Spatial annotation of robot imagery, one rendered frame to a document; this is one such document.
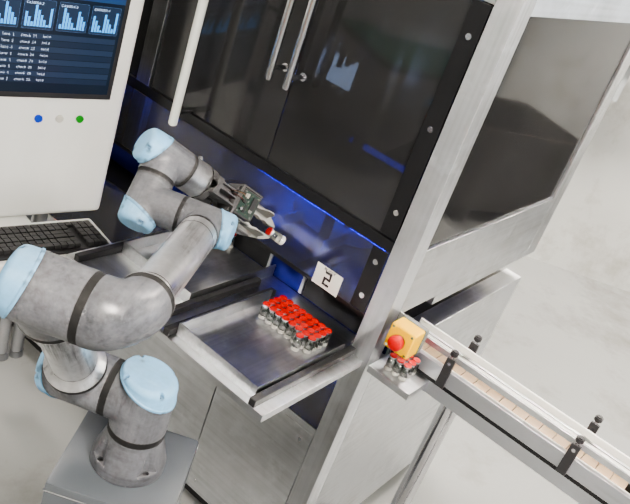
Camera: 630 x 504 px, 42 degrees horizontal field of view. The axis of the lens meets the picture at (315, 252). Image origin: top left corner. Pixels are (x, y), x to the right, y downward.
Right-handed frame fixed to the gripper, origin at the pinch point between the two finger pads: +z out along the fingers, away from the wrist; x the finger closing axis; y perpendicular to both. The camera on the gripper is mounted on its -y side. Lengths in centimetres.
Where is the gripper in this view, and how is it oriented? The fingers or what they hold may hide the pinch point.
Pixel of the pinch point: (264, 229)
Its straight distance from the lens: 179.9
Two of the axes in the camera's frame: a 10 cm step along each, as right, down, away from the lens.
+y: 6.2, 0.9, -7.8
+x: 4.2, -8.8, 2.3
